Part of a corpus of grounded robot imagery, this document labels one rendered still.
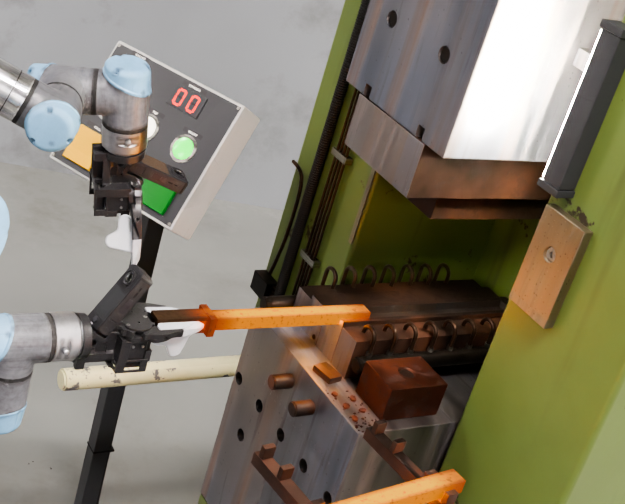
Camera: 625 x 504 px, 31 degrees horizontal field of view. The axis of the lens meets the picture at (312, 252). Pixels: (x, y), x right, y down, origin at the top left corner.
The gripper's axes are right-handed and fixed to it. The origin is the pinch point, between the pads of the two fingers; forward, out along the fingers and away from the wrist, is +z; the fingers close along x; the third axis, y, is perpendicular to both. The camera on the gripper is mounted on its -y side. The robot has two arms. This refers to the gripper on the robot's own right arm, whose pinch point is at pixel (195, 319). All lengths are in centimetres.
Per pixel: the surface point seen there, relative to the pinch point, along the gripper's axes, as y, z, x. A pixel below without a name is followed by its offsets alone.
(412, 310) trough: 1.2, 46.2, -1.4
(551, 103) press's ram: -47, 45, 13
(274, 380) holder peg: 12.4, 17.9, 1.8
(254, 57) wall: 36, 140, -229
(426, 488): -0.3, 15.7, 45.2
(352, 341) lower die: 1.6, 27.7, 6.6
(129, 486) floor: 100, 39, -70
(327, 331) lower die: 4.4, 27.7, -0.6
